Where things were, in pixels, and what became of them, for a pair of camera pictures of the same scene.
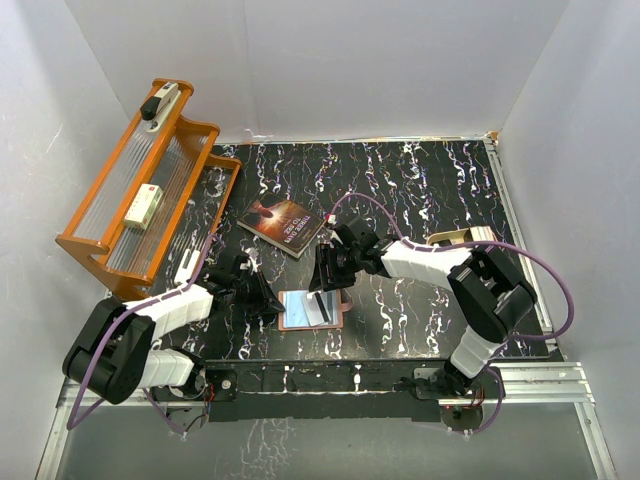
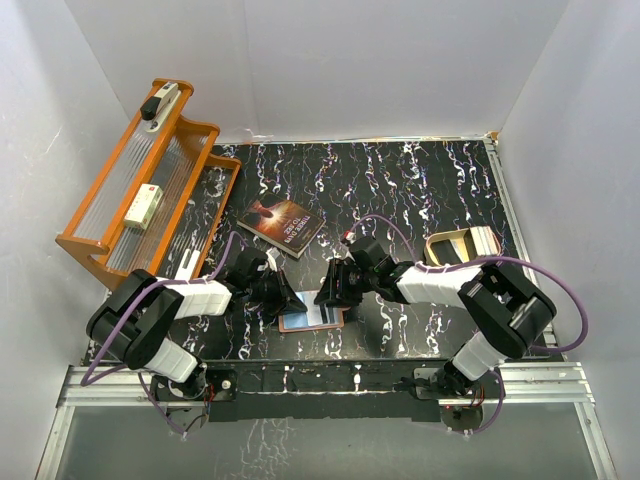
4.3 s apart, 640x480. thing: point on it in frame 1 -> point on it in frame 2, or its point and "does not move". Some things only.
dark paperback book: [288, 228] does not move
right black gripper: [326, 276] -> [334, 291]
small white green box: [143, 205] does not move
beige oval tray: [450, 237] does not move
